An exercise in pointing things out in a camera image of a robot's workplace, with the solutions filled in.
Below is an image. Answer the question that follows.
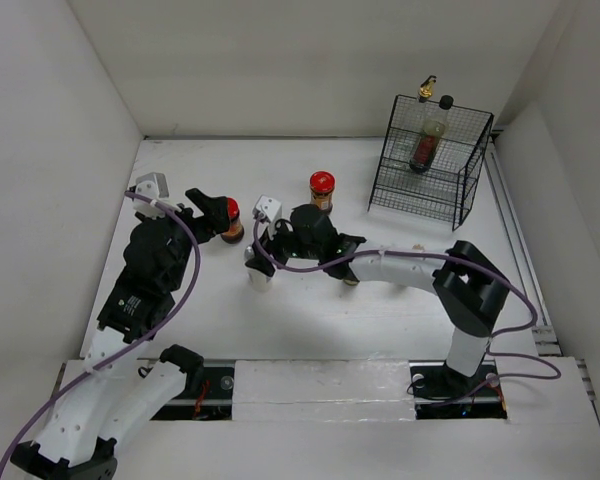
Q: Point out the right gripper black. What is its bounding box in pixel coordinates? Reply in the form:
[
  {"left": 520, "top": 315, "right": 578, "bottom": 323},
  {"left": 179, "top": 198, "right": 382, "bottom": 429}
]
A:
[{"left": 245, "top": 213, "right": 323, "bottom": 276}]

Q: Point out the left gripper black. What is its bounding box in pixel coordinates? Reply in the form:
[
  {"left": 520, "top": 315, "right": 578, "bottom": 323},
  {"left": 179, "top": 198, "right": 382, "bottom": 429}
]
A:
[{"left": 140, "top": 189, "right": 228, "bottom": 291}]

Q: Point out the white shaker silver lid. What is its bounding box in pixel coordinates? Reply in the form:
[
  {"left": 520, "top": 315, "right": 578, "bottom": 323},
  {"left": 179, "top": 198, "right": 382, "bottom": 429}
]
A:
[{"left": 244, "top": 245, "right": 275, "bottom": 293}]

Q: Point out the clear glass oil bottle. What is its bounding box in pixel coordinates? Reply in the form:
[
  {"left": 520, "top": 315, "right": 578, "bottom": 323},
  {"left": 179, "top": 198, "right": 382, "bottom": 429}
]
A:
[{"left": 409, "top": 75, "right": 437, "bottom": 155}]

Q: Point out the soy sauce bottle black cap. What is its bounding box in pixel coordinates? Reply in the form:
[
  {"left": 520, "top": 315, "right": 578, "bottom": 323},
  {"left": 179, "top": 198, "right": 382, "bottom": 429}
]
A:
[{"left": 409, "top": 95, "right": 454, "bottom": 174}]

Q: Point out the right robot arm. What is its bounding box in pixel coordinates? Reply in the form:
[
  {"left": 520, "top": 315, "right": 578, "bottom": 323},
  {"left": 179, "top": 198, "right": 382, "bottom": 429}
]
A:
[{"left": 254, "top": 204, "right": 509, "bottom": 399}]

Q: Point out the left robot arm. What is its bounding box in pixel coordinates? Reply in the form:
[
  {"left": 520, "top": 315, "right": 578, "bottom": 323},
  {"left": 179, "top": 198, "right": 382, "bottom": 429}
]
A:
[{"left": 3, "top": 184, "right": 230, "bottom": 479}]

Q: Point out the short red-lid sauce jar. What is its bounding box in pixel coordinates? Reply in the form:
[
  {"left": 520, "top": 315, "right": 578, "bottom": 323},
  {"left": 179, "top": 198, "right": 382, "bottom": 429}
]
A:
[{"left": 221, "top": 197, "right": 244, "bottom": 244}]

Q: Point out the tall red-lid sauce jar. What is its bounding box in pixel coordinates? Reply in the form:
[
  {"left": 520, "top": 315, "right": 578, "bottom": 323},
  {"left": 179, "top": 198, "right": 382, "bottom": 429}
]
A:
[{"left": 309, "top": 171, "right": 336, "bottom": 214}]

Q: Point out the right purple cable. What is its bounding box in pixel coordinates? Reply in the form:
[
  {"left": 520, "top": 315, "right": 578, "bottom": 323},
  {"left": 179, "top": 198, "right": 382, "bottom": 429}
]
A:
[{"left": 252, "top": 214, "right": 564, "bottom": 406}]

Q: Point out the purple cable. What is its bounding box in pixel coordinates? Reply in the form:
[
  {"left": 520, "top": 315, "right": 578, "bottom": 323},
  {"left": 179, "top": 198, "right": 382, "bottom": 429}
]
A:
[
  {"left": 0, "top": 187, "right": 204, "bottom": 480},
  {"left": 252, "top": 214, "right": 564, "bottom": 406}
]

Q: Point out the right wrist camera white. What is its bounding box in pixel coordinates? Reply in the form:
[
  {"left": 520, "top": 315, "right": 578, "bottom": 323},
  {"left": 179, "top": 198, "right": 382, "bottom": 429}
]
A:
[{"left": 252, "top": 195, "right": 282, "bottom": 226}]

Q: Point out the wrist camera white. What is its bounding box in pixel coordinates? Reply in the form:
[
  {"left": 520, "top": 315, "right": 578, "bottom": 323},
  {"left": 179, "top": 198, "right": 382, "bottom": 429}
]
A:
[
  {"left": 252, "top": 195, "right": 282, "bottom": 226},
  {"left": 132, "top": 172, "right": 169, "bottom": 219}
]

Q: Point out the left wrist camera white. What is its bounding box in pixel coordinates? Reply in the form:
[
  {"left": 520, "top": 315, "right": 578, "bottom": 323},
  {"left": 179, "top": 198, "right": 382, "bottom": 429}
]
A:
[{"left": 132, "top": 172, "right": 169, "bottom": 219}]

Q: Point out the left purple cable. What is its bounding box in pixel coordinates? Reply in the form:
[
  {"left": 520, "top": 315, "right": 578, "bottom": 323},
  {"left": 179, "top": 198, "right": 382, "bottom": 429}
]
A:
[{"left": 0, "top": 187, "right": 204, "bottom": 480}]

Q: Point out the black wire rack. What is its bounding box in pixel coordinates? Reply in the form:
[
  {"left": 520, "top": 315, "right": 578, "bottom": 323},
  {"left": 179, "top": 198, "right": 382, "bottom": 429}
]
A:
[{"left": 368, "top": 95, "right": 494, "bottom": 230}]

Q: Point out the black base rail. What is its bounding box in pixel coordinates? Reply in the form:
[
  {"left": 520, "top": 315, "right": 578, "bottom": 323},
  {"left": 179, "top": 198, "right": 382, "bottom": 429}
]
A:
[{"left": 153, "top": 360, "right": 507, "bottom": 422}]

